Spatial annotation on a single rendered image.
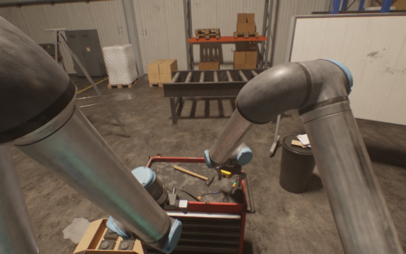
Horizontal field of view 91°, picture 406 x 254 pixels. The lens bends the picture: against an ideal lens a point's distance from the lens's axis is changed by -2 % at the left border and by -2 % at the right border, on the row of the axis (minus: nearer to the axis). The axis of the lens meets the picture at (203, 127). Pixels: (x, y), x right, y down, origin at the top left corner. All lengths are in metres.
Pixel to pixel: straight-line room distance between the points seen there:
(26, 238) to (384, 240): 0.68
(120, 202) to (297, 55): 2.88
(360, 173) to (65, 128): 0.54
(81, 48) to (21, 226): 9.67
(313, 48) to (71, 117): 2.92
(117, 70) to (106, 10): 3.10
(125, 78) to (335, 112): 7.30
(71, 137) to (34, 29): 11.58
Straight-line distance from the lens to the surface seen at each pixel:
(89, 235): 2.32
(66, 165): 0.33
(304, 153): 2.45
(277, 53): 9.22
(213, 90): 4.06
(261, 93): 0.50
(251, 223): 2.43
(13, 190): 0.46
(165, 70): 7.13
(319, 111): 0.54
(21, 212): 0.48
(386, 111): 3.30
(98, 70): 9.88
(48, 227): 2.95
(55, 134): 0.30
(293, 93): 0.50
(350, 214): 0.56
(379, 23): 3.07
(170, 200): 0.88
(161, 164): 1.69
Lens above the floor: 1.90
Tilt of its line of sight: 27 degrees down
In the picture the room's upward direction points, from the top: 2 degrees counter-clockwise
